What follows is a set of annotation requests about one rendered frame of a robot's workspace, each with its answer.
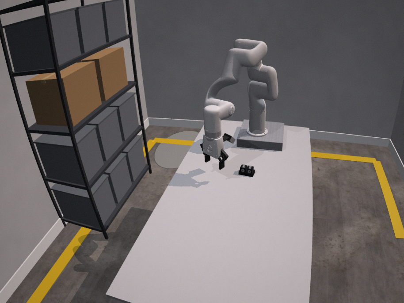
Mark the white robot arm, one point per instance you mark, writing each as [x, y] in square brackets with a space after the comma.
[264, 85]

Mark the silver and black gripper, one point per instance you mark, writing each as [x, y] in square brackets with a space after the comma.
[214, 147]

